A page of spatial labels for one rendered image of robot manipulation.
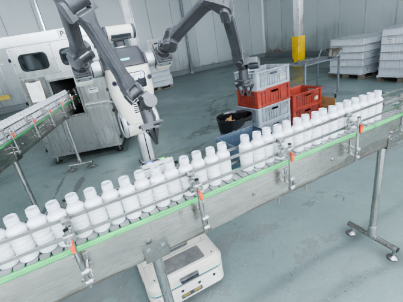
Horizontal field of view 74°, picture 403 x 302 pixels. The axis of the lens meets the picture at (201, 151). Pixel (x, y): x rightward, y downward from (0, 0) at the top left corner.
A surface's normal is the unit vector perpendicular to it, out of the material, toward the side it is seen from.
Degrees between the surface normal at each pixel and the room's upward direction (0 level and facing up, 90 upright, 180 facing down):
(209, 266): 90
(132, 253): 90
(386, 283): 0
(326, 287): 0
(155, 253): 90
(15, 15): 90
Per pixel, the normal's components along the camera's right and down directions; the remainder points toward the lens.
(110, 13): 0.45, 0.29
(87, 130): 0.15, 0.36
